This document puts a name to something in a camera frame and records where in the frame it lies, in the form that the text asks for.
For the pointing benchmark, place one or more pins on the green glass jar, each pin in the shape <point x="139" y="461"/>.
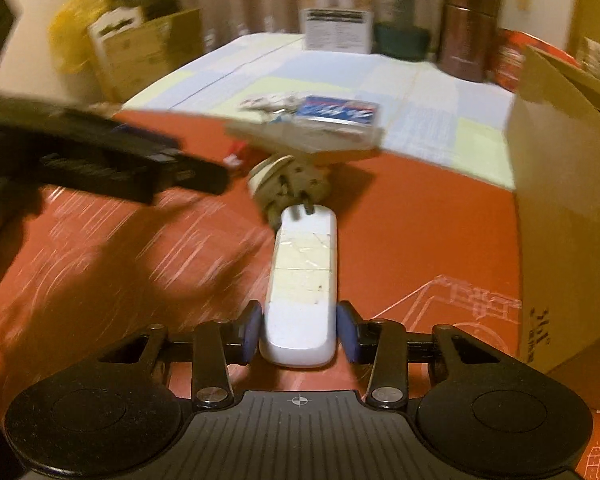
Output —
<point x="402" y="30"/>

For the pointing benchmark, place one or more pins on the clear plastic box blue label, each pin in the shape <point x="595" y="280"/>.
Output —
<point x="330" y="115"/>

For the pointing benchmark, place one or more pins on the white carved wooden panel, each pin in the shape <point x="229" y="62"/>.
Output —
<point x="115" y="27"/>

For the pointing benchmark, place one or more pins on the brown metal canister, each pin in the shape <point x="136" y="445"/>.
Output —
<point x="467" y="35"/>

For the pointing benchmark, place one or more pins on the white power strip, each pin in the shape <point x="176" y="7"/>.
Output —
<point x="300" y="330"/>

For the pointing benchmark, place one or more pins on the beige plug adapter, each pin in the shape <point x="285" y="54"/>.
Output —
<point x="295" y="180"/>

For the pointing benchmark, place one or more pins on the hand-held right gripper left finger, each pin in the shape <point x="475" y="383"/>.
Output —
<point x="252" y="331"/>

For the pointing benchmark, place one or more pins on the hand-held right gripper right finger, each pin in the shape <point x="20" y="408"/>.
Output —
<point x="347" y="331"/>

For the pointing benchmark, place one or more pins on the small cardboard box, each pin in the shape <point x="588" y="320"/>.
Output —
<point x="150" y="55"/>

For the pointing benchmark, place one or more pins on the white product box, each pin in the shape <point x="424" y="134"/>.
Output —
<point x="337" y="10"/>

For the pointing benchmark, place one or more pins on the red snack canister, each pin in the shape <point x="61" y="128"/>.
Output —
<point x="512" y="60"/>

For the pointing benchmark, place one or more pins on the large cardboard box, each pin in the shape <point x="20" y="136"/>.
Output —
<point x="560" y="210"/>

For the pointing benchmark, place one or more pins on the red printed mat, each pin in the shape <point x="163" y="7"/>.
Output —
<point x="420" y="240"/>

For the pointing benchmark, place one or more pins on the yellow plastic bag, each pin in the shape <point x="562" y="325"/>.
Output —
<point x="70" y="35"/>

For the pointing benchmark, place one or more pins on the pale checked tablecloth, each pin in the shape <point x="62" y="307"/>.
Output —
<point x="230" y="70"/>

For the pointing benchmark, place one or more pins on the white remote control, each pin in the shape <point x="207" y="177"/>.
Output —
<point x="267" y="102"/>

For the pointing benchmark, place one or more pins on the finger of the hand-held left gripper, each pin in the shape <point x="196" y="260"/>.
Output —
<point x="200" y="177"/>

